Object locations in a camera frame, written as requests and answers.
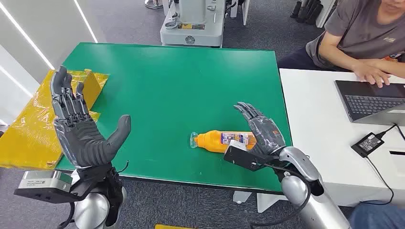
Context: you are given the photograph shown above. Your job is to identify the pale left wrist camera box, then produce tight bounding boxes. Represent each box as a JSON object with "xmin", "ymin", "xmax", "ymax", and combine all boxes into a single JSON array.
[{"xmin": 14, "ymin": 170, "xmax": 80, "ymax": 203}]

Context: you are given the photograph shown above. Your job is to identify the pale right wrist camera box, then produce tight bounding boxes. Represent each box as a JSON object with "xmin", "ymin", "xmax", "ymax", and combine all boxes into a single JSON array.
[{"xmin": 223, "ymin": 140, "xmax": 273, "ymax": 172}]

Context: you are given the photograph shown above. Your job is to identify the person's right hand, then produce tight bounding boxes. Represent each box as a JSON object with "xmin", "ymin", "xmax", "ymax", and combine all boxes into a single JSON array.
[{"xmin": 352, "ymin": 62, "xmax": 391, "ymax": 88}]

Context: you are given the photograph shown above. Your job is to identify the black shoes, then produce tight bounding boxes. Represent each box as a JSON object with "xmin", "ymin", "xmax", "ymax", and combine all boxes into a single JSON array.
[{"xmin": 290, "ymin": 0, "xmax": 324, "ymax": 25}]

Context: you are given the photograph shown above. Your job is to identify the orange bottle with clear cap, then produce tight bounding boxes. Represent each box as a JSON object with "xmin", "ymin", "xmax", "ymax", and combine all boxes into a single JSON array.
[{"xmin": 190, "ymin": 130, "xmax": 257, "ymax": 154}]

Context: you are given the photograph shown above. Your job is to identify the white furniture panel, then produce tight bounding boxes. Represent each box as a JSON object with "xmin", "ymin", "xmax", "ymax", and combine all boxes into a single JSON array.
[{"xmin": 315, "ymin": 0, "xmax": 338, "ymax": 29}]

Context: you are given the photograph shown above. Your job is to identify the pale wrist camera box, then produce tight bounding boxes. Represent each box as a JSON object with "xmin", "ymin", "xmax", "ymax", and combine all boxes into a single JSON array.
[
  {"xmin": 223, "ymin": 140, "xmax": 273, "ymax": 172},
  {"xmin": 14, "ymin": 170, "xmax": 80, "ymax": 203}
]

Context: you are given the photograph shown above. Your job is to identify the white table foot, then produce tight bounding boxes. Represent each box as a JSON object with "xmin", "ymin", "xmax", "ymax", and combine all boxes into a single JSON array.
[{"xmin": 232, "ymin": 190, "xmax": 287, "ymax": 213}]

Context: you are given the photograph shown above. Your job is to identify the thin black mains cable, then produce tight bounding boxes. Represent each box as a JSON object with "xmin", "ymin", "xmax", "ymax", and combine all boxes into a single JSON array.
[{"xmin": 361, "ymin": 156, "xmax": 395, "ymax": 206}]

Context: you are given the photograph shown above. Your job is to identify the person's leg in blue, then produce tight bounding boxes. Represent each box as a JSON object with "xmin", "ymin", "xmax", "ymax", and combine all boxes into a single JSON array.
[{"xmin": 348, "ymin": 202, "xmax": 405, "ymax": 229}]

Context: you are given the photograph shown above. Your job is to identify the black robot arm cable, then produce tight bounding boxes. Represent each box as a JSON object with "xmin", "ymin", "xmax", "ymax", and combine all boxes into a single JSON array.
[{"xmin": 250, "ymin": 164, "xmax": 312, "ymax": 229}]

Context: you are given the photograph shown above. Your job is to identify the person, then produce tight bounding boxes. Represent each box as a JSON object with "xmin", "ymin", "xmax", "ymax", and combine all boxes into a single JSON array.
[{"xmin": 277, "ymin": 0, "xmax": 405, "ymax": 88}]

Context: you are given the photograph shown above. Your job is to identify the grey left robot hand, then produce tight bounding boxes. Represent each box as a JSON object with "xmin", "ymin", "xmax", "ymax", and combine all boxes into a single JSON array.
[{"xmin": 50, "ymin": 65, "xmax": 132, "ymax": 170}]

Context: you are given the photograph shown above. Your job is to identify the chrome stand base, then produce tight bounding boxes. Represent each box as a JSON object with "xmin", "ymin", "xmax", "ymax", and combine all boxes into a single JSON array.
[{"xmin": 145, "ymin": 0, "xmax": 164, "ymax": 10}]

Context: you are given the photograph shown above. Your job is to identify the yellow flat object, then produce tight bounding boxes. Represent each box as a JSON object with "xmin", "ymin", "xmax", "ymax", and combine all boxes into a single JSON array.
[{"xmin": 154, "ymin": 224, "xmax": 195, "ymax": 229}]

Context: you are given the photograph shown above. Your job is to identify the grey laptop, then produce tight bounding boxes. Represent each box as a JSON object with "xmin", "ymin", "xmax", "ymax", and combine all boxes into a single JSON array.
[{"xmin": 334, "ymin": 80, "xmax": 405, "ymax": 127}]

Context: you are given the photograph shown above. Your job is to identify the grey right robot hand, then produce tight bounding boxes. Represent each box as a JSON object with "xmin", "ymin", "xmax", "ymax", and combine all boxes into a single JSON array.
[{"xmin": 233, "ymin": 102, "xmax": 286, "ymax": 157}]

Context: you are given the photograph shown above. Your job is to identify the black adapter to laptop cable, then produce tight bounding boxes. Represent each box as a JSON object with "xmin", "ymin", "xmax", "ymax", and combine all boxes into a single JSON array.
[{"xmin": 374, "ymin": 124, "xmax": 398, "ymax": 140}]

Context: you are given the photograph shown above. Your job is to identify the grey machine base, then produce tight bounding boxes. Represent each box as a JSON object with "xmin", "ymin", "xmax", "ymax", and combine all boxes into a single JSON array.
[{"xmin": 160, "ymin": 0, "xmax": 227, "ymax": 48}]

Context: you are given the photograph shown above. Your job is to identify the black power adapter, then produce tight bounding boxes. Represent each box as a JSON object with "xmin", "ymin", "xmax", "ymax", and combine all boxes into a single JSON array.
[{"xmin": 351, "ymin": 133, "xmax": 385, "ymax": 159}]

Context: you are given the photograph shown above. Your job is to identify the yellow taped cardboard box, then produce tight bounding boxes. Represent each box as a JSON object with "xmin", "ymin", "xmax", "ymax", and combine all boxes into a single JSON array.
[{"xmin": 0, "ymin": 69, "xmax": 110, "ymax": 171}]

